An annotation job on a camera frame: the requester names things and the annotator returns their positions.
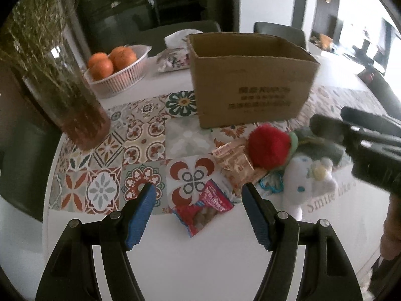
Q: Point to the dark green knitted cloth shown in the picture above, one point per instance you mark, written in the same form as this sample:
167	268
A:
316	152

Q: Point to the glass vase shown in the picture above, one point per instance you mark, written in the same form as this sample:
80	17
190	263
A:
84	119

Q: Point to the red strawberry plush toy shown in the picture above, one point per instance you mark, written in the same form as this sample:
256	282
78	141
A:
269	145

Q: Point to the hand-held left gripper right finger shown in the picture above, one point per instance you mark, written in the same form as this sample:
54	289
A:
255	216

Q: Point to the floral tissue pack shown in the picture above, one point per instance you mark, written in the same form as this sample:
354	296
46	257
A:
172	59

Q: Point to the white plush toy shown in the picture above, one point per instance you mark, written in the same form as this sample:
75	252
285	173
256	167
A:
300	178

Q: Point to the gold snack packet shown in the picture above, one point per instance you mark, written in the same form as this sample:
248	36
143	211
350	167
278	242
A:
235	160

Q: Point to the dark grey dining chair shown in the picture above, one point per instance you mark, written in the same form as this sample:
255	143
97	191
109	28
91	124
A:
18	163
383	89
282	33

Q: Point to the person's right forearm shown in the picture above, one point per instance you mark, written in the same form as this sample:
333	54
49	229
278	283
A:
391	235

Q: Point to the white fruit basket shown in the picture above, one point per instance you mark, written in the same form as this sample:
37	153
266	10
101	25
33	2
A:
125	78

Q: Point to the patterned table runner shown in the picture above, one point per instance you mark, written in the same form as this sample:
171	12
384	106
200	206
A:
141	138

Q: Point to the red snack packet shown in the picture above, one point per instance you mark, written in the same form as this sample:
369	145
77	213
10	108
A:
203	210

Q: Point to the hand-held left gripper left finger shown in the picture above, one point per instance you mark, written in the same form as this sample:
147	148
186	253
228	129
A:
141	216

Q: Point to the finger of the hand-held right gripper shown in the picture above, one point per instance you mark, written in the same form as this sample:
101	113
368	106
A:
329	130
369	120

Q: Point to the dark glass cabinet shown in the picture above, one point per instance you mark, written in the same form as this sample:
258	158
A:
156	0

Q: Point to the orange fruit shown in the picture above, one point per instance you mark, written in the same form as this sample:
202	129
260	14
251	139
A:
102	69
95	59
124	57

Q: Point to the brown cardboard box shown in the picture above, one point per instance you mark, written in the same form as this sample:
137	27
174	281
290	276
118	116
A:
250	78

